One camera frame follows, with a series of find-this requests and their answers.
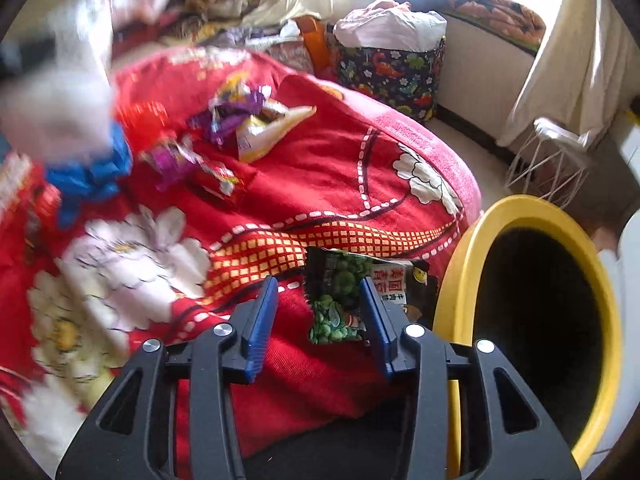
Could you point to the blue plastic bag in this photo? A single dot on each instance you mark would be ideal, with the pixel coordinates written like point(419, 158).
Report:
point(95, 170)

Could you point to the orange bag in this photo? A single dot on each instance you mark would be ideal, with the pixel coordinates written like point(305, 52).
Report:
point(315, 45)

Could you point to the green pea snack packet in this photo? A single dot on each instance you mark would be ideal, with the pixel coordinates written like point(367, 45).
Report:
point(335, 280)

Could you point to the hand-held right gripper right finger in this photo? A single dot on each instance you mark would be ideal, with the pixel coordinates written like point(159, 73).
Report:
point(377, 330)

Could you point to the yellow trash bin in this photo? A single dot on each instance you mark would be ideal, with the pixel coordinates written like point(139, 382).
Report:
point(465, 260)

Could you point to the cream window curtain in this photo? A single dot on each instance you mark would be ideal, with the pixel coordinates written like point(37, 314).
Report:
point(565, 60)

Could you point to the orange patterned quilt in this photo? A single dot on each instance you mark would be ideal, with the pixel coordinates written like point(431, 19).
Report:
point(500, 15)

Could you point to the red snack wrapper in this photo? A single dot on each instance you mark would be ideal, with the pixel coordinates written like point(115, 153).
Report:
point(215, 180)

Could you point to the yellow white snack packet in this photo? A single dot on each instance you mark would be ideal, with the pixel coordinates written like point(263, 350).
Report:
point(265, 135)

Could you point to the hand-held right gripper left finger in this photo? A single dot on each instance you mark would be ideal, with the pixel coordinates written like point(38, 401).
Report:
point(261, 330)

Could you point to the dinosaur print storage bag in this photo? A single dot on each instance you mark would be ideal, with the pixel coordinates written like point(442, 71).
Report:
point(395, 75)

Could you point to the red floral blanket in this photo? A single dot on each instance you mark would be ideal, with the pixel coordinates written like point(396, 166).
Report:
point(325, 185)

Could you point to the white plastic bag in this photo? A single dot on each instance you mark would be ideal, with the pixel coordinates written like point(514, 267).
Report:
point(60, 110)

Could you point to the pink orange cloth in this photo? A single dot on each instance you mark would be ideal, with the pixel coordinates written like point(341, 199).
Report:
point(385, 6)

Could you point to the purple snack wrapper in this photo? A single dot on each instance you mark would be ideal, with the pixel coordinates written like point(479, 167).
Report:
point(225, 120)
point(170, 160)

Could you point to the white bag in storage bag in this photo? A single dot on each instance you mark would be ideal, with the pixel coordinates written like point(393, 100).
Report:
point(390, 30)

